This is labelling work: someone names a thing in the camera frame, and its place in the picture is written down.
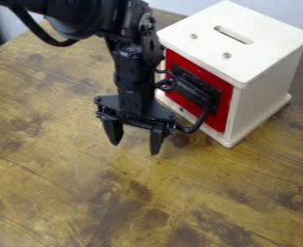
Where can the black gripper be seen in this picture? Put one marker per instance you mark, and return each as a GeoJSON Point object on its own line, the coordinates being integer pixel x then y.
{"type": "Point", "coordinates": [133, 106]}

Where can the black drawer handle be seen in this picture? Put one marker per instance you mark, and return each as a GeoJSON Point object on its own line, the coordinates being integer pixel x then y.
{"type": "Point", "coordinates": [194, 89]}

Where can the red drawer front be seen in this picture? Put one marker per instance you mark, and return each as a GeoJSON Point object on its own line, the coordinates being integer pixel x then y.
{"type": "Point", "coordinates": [215, 121]}

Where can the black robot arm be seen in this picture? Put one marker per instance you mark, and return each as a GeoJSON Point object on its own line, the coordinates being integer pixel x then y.
{"type": "Point", "coordinates": [125, 23]}

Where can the white wooden box cabinet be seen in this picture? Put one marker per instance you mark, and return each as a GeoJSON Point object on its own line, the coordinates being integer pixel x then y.
{"type": "Point", "coordinates": [247, 49]}

